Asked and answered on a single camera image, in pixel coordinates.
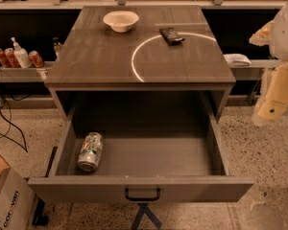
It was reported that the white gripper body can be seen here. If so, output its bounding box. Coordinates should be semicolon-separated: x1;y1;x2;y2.
269;1;288;61

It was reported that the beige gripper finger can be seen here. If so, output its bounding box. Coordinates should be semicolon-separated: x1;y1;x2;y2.
252;62;288;127
249;20;274;46

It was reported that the green silver 7up can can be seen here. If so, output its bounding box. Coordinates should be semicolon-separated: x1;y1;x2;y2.
77;132;104;173

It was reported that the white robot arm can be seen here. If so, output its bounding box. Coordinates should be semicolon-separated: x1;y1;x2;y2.
249;1;288;127

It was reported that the open grey drawer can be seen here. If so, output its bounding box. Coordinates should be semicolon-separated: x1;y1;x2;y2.
27;89;255;205

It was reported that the red soda can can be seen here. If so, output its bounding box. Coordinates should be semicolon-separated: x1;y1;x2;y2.
0;48;11;67
29;51;45;68
4;48;20;68

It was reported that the white folded cloth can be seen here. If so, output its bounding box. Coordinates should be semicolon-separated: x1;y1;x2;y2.
224;54;252;66

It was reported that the black snack packet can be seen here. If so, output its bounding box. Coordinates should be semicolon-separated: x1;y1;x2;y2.
159;27;184;46

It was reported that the white ceramic bowl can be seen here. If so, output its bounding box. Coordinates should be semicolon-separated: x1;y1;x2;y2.
103;11;139;33

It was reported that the grey wooden cabinet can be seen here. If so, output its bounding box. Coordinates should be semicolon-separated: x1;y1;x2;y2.
45;5;235;118

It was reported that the small clear bottle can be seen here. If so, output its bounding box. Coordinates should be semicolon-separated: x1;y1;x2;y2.
53;37;62;57

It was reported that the grey side shelf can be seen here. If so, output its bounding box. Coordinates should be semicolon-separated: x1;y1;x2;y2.
0;61;53;83

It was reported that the white pump bottle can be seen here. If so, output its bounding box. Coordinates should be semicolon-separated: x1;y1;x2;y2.
12;37;32;69

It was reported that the cardboard box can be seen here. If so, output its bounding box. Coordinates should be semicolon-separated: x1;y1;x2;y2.
0;155;35;230

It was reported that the black drawer handle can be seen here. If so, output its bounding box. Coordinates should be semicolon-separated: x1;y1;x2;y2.
125;188;161;202

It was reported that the black floor cable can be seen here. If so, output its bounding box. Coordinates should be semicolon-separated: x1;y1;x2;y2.
0;65;29;153

